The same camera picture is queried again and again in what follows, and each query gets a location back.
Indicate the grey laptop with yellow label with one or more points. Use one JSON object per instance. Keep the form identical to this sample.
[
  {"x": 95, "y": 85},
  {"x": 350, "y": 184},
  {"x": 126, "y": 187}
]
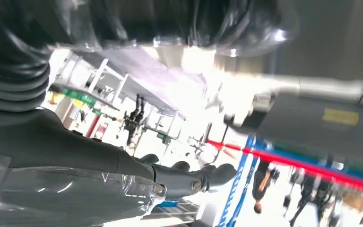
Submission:
[{"x": 310, "y": 125}]

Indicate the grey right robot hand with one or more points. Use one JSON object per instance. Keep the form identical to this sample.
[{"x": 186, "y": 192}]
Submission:
[{"x": 59, "y": 188}]

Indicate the person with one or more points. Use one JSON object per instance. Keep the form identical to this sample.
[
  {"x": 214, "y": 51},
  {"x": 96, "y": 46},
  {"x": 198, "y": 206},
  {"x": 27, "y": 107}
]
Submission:
[
  {"x": 310, "y": 197},
  {"x": 260, "y": 185}
]

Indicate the large blue metal shelf rack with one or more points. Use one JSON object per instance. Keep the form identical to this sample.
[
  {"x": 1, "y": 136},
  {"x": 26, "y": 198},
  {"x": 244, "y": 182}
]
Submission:
[{"x": 236, "y": 194}]

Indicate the black robot on stand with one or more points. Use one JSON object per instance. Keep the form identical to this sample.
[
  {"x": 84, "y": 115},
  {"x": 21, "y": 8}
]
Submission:
[{"x": 134, "y": 120}]

